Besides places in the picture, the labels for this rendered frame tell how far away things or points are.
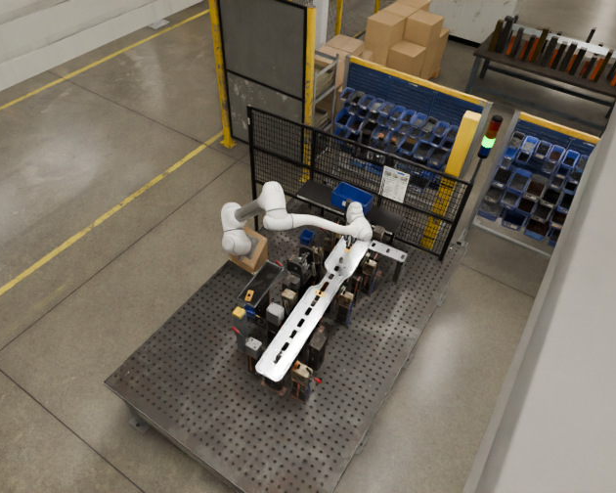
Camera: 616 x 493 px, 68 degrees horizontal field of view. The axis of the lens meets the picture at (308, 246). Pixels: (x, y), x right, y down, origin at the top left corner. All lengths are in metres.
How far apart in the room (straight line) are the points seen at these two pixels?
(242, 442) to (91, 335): 1.99
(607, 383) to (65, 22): 0.73
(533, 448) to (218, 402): 2.92
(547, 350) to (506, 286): 4.65
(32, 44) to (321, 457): 2.69
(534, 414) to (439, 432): 3.68
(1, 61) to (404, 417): 3.65
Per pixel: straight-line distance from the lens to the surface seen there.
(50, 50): 0.75
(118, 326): 4.48
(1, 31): 0.72
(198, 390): 3.23
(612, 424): 0.35
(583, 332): 0.38
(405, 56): 6.90
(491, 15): 9.13
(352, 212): 3.13
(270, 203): 2.95
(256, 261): 3.60
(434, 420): 4.03
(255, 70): 5.27
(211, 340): 3.39
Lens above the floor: 3.60
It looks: 48 degrees down
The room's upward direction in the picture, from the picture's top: 4 degrees clockwise
